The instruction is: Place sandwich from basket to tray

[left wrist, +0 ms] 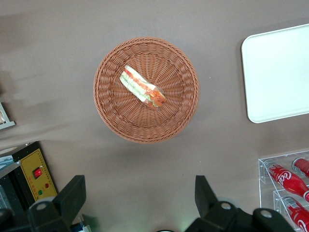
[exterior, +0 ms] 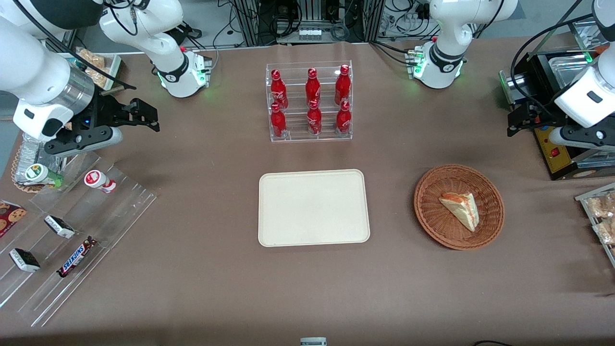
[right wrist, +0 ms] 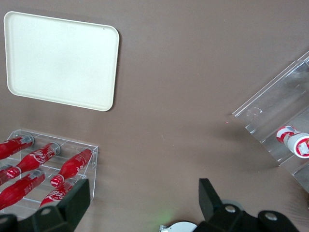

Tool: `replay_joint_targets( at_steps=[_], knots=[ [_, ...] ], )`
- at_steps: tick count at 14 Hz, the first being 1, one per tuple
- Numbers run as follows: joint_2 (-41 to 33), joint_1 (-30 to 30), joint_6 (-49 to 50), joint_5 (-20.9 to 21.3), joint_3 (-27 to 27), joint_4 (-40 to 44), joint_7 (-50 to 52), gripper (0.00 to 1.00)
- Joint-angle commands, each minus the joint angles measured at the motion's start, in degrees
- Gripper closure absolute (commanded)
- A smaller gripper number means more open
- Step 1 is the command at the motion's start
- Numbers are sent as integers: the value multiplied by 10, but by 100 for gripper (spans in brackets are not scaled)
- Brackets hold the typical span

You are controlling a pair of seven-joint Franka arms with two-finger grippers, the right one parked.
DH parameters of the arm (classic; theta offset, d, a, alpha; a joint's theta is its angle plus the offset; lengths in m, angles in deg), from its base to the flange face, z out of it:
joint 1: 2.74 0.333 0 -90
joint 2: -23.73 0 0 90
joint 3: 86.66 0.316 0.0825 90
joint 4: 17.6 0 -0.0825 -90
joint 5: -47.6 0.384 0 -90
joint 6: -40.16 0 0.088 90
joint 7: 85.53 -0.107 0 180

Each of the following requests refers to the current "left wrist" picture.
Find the plastic sandwich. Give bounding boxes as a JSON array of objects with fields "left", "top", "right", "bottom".
[{"left": 120, "top": 64, "right": 167, "bottom": 111}]

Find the white plastic tray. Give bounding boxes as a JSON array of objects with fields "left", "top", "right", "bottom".
[{"left": 241, "top": 23, "right": 309, "bottom": 124}]

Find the white framed sign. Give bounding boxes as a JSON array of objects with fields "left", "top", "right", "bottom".
[{"left": 0, "top": 101, "right": 16, "bottom": 131}]

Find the black yellow control box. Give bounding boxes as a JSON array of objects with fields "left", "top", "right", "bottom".
[{"left": 0, "top": 141, "right": 59, "bottom": 211}]

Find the clear acrylic bottle rack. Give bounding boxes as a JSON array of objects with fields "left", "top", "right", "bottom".
[{"left": 257, "top": 150, "right": 309, "bottom": 232}]

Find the round brown wicker basket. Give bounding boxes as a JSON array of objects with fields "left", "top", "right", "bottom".
[{"left": 93, "top": 36, "right": 200, "bottom": 145}]

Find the red cola bottle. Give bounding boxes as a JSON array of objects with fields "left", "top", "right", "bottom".
[
  {"left": 267, "top": 163, "right": 309, "bottom": 203},
  {"left": 281, "top": 196, "right": 309, "bottom": 232},
  {"left": 292, "top": 157, "right": 309, "bottom": 178}
]

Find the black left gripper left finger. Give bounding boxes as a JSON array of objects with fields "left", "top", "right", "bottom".
[{"left": 0, "top": 175, "right": 86, "bottom": 232}]

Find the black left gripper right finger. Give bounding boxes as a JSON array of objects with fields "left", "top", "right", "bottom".
[{"left": 185, "top": 175, "right": 300, "bottom": 232}]

